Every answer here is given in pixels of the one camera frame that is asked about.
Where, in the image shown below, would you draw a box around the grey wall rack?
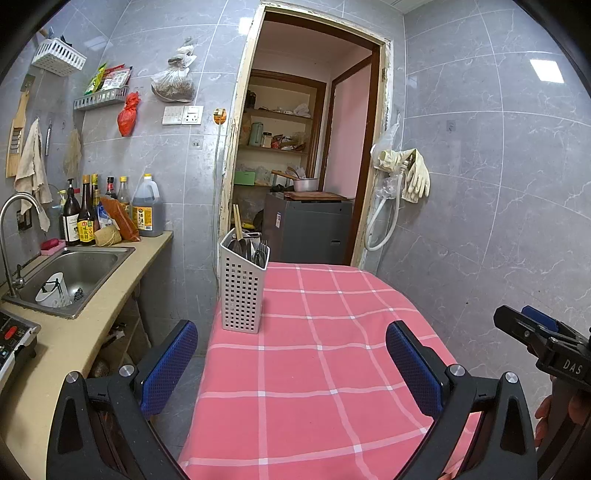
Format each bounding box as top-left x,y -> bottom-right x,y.
74,88 -> 130,110

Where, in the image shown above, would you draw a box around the red white packet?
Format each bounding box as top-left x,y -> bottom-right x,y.
100,67 -> 131,90

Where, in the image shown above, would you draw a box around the beige towel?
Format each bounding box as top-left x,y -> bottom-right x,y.
14,117 -> 52,234

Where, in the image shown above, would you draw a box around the brown pump bottle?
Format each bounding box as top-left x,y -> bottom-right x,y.
61,179 -> 81,246

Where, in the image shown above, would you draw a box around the grey cabinet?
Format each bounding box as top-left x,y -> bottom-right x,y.
264,191 -> 355,266

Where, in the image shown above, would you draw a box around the steel sink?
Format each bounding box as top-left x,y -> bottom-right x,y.
2,246 -> 136,319

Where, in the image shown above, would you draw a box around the large dark oil jug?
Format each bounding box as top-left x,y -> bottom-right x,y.
132,174 -> 164,237

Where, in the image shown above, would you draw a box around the pink checked tablecloth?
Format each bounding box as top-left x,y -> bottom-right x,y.
178,261 -> 490,480

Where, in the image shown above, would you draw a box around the clear bag of dried goods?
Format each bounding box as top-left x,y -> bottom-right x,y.
151,38 -> 195,102

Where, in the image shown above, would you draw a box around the green yellow packet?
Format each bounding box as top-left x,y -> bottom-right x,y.
85,64 -> 107,93

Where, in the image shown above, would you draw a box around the wooden grater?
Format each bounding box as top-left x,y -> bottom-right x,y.
6,90 -> 29,178

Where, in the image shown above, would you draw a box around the orange red packet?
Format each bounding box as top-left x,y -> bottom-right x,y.
100,198 -> 140,242

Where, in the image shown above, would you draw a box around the beige kitchen counter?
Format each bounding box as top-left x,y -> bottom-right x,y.
0,231 -> 174,480

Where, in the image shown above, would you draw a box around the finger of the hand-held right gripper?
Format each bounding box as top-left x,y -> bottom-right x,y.
493,305 -> 555,356
522,305 -> 591,344

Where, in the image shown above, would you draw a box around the worn door frame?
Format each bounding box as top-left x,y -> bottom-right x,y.
217,0 -> 393,278

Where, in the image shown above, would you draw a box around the white hose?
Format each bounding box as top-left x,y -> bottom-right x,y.
364,159 -> 409,251

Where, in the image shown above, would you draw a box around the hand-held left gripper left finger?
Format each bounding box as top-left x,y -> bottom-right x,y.
46,320 -> 199,480

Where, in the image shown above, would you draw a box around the metal pot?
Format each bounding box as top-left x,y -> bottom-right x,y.
286,167 -> 320,192

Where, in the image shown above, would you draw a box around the wooden cutting board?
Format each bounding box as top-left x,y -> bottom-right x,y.
283,190 -> 348,201

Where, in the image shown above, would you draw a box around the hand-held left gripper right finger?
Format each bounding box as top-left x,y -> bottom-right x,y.
385,320 -> 539,480

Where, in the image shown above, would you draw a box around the person's right hand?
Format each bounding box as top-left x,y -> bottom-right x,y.
534,376 -> 557,446

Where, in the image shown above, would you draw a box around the hanging loofah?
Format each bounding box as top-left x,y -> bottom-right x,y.
64,128 -> 83,181

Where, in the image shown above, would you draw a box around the steel faucet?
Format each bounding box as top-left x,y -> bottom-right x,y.
0,193 -> 43,298

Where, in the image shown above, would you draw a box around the white cable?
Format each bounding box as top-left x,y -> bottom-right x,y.
212,124 -> 223,278

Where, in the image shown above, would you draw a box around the clear plastic bag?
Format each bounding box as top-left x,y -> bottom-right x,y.
372,115 -> 402,204

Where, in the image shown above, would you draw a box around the white perforated utensil holder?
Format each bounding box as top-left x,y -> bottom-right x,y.
218,227 -> 270,334

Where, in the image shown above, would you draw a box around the wooden shelf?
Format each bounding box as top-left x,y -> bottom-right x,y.
235,69 -> 326,190

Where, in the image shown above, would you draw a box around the white cup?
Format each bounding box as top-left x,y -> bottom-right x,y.
35,272 -> 70,308

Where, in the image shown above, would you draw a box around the white wall basket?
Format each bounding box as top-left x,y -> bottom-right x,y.
31,38 -> 88,77

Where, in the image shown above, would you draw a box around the red plastic bag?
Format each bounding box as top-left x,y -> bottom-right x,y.
117,91 -> 140,137

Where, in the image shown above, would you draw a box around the cream rubber gloves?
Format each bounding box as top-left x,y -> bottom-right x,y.
378,148 -> 430,204

